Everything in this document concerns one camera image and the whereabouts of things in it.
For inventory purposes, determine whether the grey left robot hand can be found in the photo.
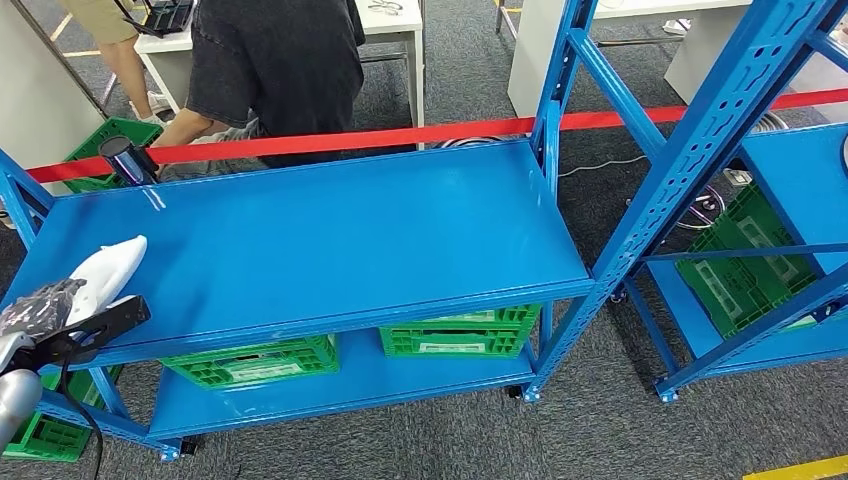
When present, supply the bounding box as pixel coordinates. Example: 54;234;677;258
0;278;89;340

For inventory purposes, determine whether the white curved shell part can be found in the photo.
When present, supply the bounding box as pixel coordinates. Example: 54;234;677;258
64;235;149;327

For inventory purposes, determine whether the blue metal shelf rack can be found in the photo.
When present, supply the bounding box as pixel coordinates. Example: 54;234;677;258
0;0;839;463
622;122;848;405

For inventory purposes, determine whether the white partition panel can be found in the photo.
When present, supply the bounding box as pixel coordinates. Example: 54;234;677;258
0;0;107;197

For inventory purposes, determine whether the person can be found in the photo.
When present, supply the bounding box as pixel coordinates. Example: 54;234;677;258
56;0;175;128
150;0;367;181

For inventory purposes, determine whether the black device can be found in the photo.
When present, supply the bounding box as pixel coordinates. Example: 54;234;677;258
122;0;198;39

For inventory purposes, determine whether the red barrier tape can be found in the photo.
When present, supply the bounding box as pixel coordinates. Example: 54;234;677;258
26;87;848;185

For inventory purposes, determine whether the white desk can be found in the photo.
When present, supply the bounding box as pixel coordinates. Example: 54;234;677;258
506;0;753;119

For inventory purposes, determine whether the white cabinet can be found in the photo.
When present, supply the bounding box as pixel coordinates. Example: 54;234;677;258
664;6;848;125

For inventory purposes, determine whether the yellow floor tape square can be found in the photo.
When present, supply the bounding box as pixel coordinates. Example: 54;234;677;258
741;455;848;480

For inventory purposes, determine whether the black chrome barrier post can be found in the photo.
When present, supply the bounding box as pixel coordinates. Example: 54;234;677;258
99;135;160;187

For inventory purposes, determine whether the silver metal ring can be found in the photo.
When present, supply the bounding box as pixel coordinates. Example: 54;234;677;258
674;184;728;232

